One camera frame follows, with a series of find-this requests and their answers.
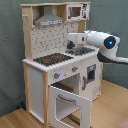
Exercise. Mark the black toy stovetop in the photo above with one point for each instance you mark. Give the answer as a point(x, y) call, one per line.
point(52, 59)

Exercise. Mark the black toy faucet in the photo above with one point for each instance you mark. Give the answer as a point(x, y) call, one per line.
point(70, 45)

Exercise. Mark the white oven door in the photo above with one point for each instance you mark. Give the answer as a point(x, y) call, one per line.
point(63, 103)

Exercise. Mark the toy microwave door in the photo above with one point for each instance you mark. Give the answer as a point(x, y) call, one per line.
point(74, 12)

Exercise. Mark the grey toy sink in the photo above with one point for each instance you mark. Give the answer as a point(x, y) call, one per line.
point(79, 51)

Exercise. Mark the grey range hood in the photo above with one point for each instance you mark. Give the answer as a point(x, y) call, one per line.
point(48, 18)

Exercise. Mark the grey dishwasher door panel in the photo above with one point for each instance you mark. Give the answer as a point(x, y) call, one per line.
point(91, 73)

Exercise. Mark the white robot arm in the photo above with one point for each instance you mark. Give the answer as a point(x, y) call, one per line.
point(106, 43)

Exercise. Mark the oven knob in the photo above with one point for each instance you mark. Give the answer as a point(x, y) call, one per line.
point(74, 69)
point(56, 75)

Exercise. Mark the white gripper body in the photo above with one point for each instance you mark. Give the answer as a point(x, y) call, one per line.
point(79, 38)

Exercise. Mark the right oven knob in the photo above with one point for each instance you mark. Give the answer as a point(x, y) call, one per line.
point(74, 69)

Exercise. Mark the wooden toy kitchen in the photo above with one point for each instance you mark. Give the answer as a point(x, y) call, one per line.
point(45, 40)

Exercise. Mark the left oven knob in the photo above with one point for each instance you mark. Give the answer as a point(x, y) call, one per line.
point(56, 75)

